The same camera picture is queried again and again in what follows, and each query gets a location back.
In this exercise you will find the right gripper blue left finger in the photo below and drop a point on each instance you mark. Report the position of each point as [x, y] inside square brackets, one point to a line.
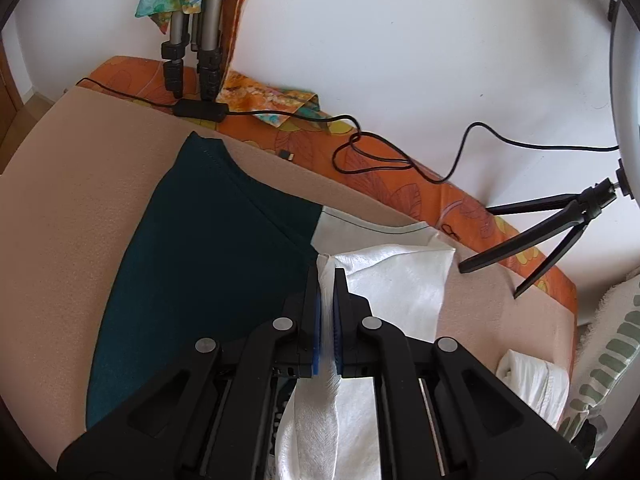
[312, 323]

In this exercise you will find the colourful floral scarf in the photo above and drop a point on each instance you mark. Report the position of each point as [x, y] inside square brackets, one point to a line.
[197, 64]

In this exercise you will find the pink fleece blanket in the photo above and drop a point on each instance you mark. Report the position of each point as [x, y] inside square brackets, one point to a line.
[71, 197]

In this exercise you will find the wooden wardrobe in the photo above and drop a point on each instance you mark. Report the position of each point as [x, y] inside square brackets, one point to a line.
[17, 117]

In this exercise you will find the green striped white blanket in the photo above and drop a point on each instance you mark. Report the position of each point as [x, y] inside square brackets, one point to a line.
[605, 382]

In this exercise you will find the cream and teal t-shirt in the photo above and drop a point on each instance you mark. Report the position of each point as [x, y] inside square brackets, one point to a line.
[199, 366]

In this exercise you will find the white ring light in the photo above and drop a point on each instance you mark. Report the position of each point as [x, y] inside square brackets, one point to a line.
[624, 87]

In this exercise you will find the small black tripod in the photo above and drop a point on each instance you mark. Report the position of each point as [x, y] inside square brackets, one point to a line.
[573, 213]

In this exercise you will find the orange floral bed sheet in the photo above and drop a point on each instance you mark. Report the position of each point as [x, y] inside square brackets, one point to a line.
[311, 146]

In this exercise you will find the white folded shirt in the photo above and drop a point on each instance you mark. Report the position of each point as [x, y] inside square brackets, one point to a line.
[542, 385]

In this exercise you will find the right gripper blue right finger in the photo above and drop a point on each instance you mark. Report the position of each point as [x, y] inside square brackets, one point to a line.
[340, 317]

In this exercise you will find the black inline cable switch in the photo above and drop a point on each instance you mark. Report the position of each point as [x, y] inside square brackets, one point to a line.
[201, 110]

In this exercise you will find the silver folded tripod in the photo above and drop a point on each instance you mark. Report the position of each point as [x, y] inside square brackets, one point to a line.
[197, 24]

